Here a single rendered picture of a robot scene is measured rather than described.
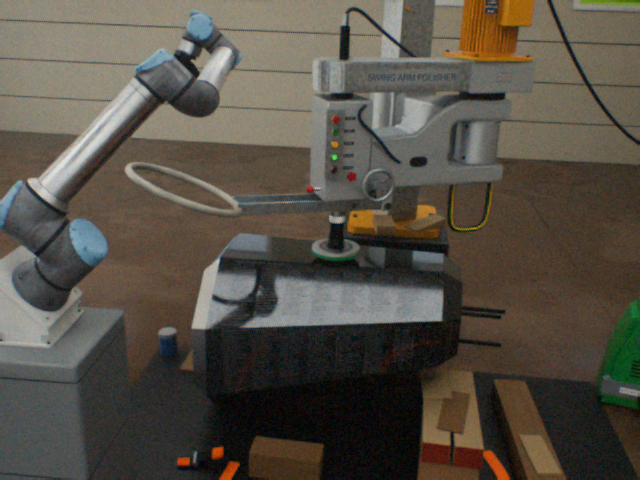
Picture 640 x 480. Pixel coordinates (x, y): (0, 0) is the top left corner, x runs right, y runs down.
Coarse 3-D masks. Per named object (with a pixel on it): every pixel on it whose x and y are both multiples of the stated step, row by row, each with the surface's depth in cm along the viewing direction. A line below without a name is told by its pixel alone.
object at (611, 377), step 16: (624, 320) 338; (624, 336) 330; (608, 352) 343; (624, 352) 330; (608, 368) 338; (624, 368) 332; (608, 384) 337; (624, 384) 334; (608, 400) 340; (624, 400) 337
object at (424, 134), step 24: (456, 96) 294; (360, 120) 267; (408, 120) 293; (432, 120) 281; (456, 120) 285; (480, 120) 288; (384, 144) 275; (408, 144) 280; (432, 144) 284; (408, 168) 284; (432, 168) 288; (456, 168) 293; (480, 168) 296; (384, 192) 286
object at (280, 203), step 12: (372, 192) 299; (240, 204) 270; (252, 204) 271; (264, 204) 273; (276, 204) 275; (288, 204) 276; (300, 204) 278; (312, 204) 280; (324, 204) 281; (336, 204) 283; (348, 204) 285; (360, 204) 287; (372, 204) 289
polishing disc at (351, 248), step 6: (324, 240) 303; (348, 240) 305; (312, 246) 296; (318, 246) 296; (324, 246) 296; (348, 246) 297; (354, 246) 297; (318, 252) 290; (324, 252) 289; (330, 252) 289; (336, 252) 290; (342, 252) 290; (348, 252) 290; (354, 252) 291
